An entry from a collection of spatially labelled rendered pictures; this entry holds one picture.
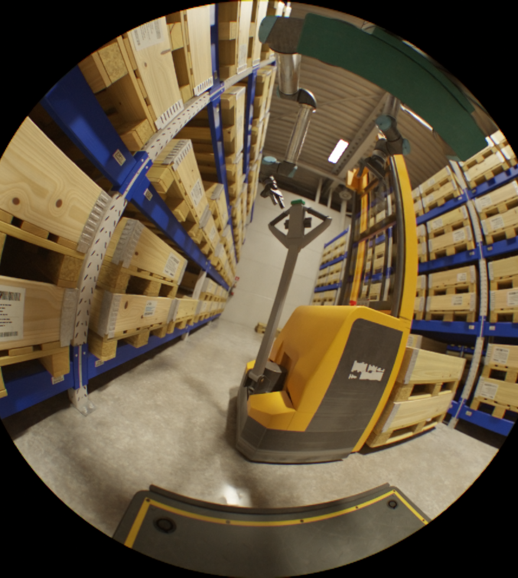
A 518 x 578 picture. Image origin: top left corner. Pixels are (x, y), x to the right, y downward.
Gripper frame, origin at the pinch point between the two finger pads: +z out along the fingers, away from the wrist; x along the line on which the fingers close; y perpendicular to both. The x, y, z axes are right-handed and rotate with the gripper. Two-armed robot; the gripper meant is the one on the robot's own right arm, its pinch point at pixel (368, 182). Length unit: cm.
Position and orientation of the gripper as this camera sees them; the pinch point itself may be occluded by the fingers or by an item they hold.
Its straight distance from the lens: 103.5
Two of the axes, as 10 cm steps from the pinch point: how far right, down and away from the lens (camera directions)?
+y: 0.7, 3.4, -9.4
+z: -4.6, 8.5, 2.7
